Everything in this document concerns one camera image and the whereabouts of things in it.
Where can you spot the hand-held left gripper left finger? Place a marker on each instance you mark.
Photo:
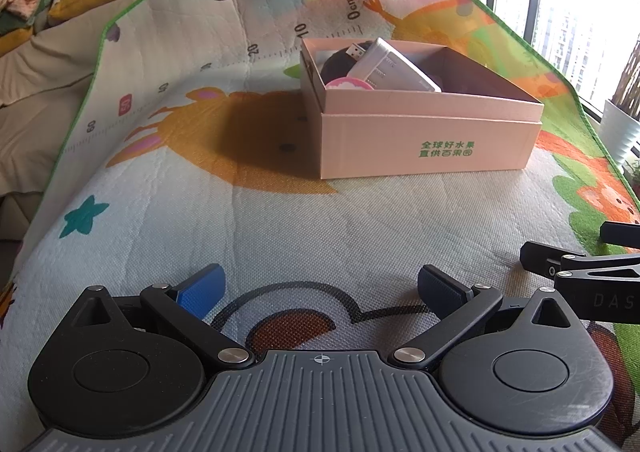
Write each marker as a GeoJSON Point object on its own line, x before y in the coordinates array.
{"type": "Point", "coordinates": [200, 289]}

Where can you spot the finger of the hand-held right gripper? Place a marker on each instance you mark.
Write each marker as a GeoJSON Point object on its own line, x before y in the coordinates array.
{"type": "Point", "coordinates": [622, 234]}
{"type": "Point", "coordinates": [545, 262]}

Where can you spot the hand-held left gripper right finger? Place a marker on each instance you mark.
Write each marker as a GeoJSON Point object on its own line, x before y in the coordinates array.
{"type": "Point", "coordinates": [440, 289]}

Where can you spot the pink cardboard box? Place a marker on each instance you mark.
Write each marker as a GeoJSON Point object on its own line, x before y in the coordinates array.
{"type": "Point", "coordinates": [380, 142]}

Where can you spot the grey battery holder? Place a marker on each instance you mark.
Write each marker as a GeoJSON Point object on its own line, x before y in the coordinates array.
{"type": "Point", "coordinates": [395, 69]}

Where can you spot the yellow cup with pink lid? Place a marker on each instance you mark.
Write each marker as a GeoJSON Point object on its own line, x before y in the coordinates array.
{"type": "Point", "coordinates": [350, 83]}

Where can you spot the black plush toy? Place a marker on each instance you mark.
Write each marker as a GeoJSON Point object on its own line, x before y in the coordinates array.
{"type": "Point", "coordinates": [337, 64]}

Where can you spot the white usb stick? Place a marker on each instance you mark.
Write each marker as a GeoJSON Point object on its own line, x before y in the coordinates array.
{"type": "Point", "coordinates": [356, 51]}

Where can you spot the potted palm in white pot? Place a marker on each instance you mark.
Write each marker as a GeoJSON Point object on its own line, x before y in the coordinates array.
{"type": "Point", "coordinates": [620, 129]}

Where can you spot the colourful printed play mat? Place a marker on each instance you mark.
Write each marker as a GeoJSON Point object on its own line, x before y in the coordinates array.
{"type": "Point", "coordinates": [300, 222]}

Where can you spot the beige sofa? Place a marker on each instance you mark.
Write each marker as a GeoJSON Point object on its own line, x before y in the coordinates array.
{"type": "Point", "coordinates": [30, 82]}

